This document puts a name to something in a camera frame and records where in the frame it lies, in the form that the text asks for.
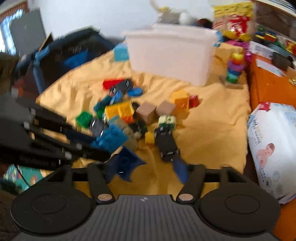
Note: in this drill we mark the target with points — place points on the blue small brick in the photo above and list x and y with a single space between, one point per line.
117 98

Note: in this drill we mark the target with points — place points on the green duplo brick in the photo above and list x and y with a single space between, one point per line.
84 119

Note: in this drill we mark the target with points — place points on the large yellow brick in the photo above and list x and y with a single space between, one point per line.
122 109

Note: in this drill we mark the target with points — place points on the yellow red snack bag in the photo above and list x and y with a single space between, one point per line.
234 20

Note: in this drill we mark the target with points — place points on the pale green bead block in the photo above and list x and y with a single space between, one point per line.
168 121

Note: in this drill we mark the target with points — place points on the right wooden cube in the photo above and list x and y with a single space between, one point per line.
165 108

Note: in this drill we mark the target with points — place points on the baby wipes pack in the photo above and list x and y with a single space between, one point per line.
271 139

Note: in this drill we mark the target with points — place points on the blue large brick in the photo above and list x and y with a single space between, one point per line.
110 140

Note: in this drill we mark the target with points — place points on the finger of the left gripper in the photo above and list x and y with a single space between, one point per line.
76 151
45 119

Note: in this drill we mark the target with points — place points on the orange cardboard box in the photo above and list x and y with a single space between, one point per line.
265 86

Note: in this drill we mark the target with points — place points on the colourful ring stacker toy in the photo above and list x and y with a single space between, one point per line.
235 67

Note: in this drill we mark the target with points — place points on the wooden cube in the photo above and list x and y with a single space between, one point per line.
146 112
165 108

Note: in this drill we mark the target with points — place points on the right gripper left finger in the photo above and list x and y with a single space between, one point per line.
100 174

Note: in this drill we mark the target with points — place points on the clear toy bricks container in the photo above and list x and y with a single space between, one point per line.
278 17

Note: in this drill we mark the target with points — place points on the yellow quilted blanket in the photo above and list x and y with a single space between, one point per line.
213 134

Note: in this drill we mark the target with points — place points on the red small block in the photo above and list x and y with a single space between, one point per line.
193 101

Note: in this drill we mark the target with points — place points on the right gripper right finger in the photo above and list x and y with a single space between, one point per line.
192 176

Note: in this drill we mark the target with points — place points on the blue round disc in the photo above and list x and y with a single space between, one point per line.
135 92

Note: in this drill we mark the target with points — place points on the white plastic storage bin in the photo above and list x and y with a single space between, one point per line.
179 52

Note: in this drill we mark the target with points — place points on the dark grey toy car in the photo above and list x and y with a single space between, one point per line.
123 86

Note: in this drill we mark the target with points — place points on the white plastic bag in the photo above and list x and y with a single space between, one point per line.
167 15

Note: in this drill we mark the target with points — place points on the grey panel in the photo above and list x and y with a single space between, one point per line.
28 32

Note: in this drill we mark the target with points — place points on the left wooden cube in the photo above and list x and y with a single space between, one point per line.
146 112

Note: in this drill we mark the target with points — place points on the light blue small box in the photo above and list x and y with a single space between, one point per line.
121 52

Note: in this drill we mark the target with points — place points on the black toy truck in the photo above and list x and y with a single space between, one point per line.
165 142

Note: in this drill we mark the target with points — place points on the blue black fabric bag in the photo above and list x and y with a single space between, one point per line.
62 55

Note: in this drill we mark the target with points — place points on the yellow duplo brick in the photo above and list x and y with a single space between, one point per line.
181 99

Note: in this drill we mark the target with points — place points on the red wedge block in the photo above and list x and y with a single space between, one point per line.
108 83

